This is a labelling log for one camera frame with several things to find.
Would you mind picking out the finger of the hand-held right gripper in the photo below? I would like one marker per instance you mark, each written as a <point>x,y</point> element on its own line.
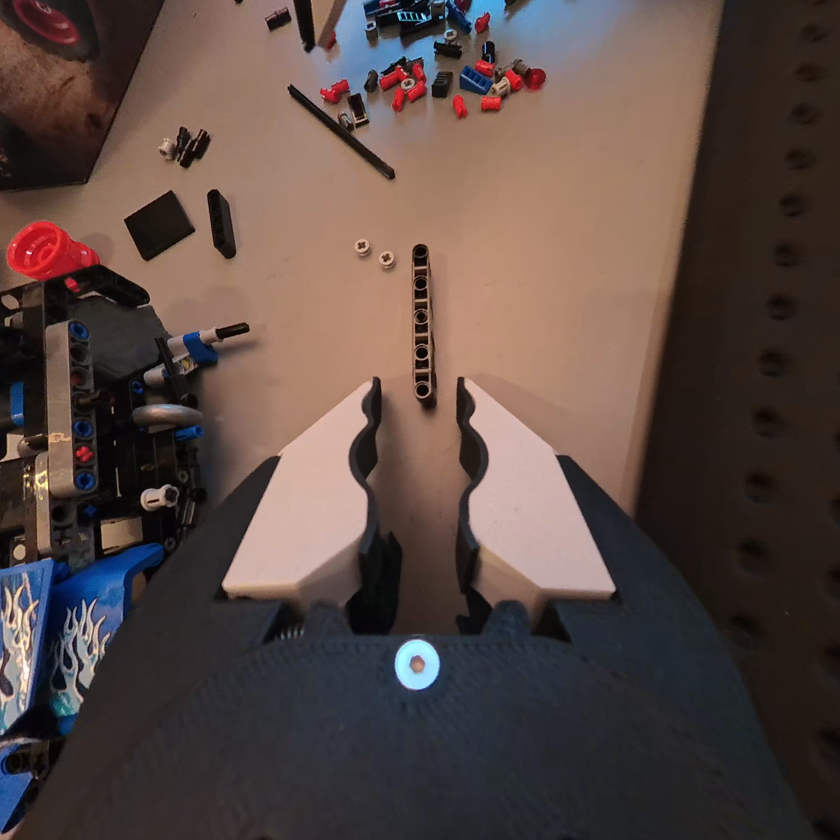
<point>328,19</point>

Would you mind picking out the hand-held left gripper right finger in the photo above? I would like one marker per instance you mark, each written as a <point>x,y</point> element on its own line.
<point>538,531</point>

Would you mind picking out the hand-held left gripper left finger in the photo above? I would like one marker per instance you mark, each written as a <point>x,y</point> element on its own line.
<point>302,525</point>

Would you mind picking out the long black brick beam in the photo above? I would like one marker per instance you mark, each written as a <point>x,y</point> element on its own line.
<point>424,321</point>

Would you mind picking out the toy brick truck model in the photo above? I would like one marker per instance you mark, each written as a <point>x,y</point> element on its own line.
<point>65,394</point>

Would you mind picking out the grey desk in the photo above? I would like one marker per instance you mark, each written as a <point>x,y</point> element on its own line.
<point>558,295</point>

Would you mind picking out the scattered small brick parts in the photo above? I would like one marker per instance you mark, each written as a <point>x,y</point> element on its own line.
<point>407,82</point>

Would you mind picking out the long black axle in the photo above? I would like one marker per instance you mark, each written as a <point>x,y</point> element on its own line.
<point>341,131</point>

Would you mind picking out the bunch of small black pins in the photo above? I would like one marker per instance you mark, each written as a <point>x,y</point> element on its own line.
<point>192,145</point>

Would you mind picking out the short black brick beam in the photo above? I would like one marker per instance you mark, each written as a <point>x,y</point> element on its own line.
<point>222,223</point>

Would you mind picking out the black perforated panel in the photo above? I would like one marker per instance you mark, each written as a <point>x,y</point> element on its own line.
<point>754,394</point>

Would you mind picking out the black smooth square tile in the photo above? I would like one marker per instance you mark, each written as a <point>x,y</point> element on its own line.
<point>159,225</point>

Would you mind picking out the dark printed toy box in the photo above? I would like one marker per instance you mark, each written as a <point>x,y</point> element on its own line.
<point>52,98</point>

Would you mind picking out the red toy wheel hub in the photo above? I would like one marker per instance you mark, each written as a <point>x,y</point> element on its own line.
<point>46,253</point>

